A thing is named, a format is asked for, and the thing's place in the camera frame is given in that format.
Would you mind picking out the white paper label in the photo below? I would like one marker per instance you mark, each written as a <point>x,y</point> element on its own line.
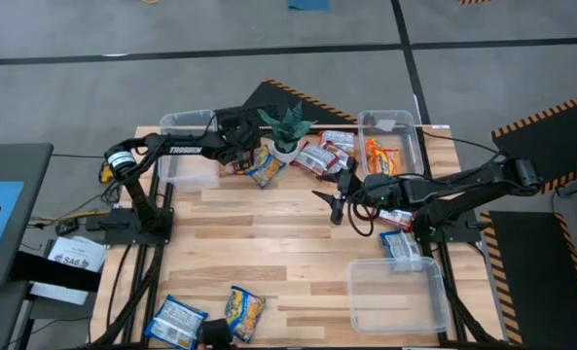
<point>384,125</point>

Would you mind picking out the gray desk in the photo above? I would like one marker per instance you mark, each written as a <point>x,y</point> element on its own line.
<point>30,219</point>

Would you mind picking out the blue desk mat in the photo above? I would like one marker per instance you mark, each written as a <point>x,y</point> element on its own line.
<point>1,228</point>

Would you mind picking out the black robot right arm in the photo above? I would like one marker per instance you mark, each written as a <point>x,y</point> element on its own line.
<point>463,187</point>

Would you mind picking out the white paper sheet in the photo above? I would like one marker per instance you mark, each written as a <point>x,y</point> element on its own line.
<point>74,257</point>

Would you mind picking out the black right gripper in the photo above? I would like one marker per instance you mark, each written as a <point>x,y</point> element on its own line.
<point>371,192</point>

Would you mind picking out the white plant pot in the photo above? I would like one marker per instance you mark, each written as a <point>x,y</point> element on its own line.
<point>284,156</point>

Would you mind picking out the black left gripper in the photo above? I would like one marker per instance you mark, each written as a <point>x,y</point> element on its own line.
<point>237,136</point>

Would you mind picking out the green snake plant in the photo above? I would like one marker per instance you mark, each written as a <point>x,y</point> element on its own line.
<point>288,127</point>

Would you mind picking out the black power adapter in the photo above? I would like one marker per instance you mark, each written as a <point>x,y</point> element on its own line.
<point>66,227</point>

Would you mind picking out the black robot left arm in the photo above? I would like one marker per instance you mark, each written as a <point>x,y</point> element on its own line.
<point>186,150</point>

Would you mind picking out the blue ramen noodle pack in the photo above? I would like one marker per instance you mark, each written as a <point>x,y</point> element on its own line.
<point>176,321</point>
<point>399,244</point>
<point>266,167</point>
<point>244,313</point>

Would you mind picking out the blue floor mat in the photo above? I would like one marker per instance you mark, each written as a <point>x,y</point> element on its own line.
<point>309,5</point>

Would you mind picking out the clear plastic bin white label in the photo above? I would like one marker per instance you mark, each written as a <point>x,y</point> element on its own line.
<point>405,146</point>

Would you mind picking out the large clear plastic bin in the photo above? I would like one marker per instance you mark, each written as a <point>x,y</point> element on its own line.
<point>395,301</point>

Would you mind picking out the orange ramen noodle pack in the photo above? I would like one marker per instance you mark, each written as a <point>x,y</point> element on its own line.
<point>383,159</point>

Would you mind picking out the black hazard striped mat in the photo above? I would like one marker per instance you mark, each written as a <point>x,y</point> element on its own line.
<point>278,94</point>
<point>536,282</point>
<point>546,141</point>

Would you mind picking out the yellow connector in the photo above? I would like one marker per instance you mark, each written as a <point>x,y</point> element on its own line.
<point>106,173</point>

